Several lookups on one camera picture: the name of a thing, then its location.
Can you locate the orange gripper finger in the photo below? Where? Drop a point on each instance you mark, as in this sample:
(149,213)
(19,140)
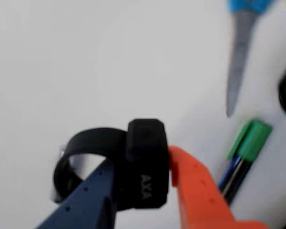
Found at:
(200,202)

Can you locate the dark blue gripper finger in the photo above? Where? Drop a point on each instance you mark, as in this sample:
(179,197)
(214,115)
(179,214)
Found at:
(90,202)

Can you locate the black marker with green cap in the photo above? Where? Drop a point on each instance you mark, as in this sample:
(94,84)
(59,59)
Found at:
(250,140)

